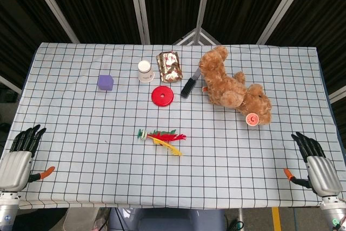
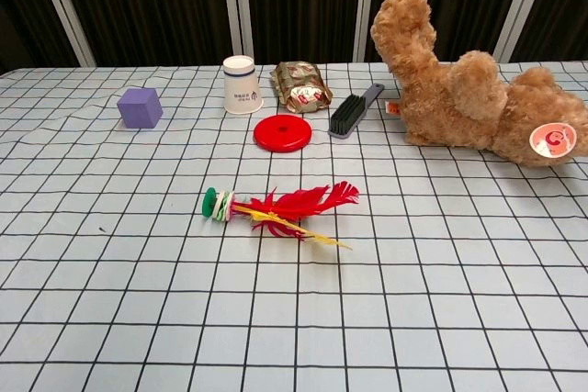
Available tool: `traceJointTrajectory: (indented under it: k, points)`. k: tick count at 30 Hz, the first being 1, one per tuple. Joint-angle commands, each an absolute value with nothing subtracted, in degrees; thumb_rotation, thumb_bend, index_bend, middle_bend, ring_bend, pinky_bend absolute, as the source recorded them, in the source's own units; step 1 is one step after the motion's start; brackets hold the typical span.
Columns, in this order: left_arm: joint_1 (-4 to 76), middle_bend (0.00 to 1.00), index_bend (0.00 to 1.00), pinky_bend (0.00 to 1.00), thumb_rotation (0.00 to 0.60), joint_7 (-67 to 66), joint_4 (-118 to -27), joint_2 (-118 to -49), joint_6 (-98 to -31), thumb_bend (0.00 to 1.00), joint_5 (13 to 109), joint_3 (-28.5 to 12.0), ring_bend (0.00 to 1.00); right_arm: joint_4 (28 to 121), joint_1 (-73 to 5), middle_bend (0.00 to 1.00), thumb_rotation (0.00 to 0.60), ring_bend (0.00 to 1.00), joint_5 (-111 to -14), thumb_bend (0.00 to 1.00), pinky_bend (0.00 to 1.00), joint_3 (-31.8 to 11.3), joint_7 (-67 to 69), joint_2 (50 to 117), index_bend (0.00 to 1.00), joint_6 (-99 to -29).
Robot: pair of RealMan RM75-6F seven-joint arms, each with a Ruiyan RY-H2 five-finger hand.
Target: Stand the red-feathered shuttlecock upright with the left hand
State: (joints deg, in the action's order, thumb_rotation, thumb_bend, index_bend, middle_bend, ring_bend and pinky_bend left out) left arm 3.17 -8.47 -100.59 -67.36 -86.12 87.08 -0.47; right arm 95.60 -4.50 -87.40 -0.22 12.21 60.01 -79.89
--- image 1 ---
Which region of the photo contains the gold foil snack packet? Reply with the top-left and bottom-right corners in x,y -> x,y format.
156,51 -> 184,83

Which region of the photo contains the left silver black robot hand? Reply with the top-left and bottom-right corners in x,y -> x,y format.
0,124 -> 56,193

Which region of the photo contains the blue checked tablecloth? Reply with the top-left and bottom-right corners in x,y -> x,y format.
0,42 -> 346,210

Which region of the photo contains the brown plush teddy bear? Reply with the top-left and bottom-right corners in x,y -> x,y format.
198,45 -> 272,127

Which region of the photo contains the yellow floor tape strip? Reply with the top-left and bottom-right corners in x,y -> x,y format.
271,207 -> 282,231

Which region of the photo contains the grey triangular frame foot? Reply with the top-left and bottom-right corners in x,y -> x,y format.
172,28 -> 223,46

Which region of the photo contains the grey metal frame post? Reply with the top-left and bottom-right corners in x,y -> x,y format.
26,0 -> 81,44
194,0 -> 213,45
127,0 -> 151,45
256,0 -> 314,45

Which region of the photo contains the grey black bristle brush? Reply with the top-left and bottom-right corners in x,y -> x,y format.
180,68 -> 202,98

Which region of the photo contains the grey blue robot torso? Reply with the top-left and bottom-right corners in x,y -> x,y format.
108,207 -> 227,231

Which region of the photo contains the red plastic disc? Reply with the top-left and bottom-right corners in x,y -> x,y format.
151,85 -> 175,107

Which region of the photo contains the purple foam cube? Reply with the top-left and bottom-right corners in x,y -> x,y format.
97,74 -> 114,91

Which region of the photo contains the white paper cup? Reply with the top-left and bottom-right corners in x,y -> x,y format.
137,60 -> 155,83

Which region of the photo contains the colourful feather shuttlecock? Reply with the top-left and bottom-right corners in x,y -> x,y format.
137,128 -> 187,157

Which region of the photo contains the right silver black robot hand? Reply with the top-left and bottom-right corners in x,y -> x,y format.
283,131 -> 344,198

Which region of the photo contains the grey metal side rail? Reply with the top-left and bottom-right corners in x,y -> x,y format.
0,75 -> 23,95
328,86 -> 346,104

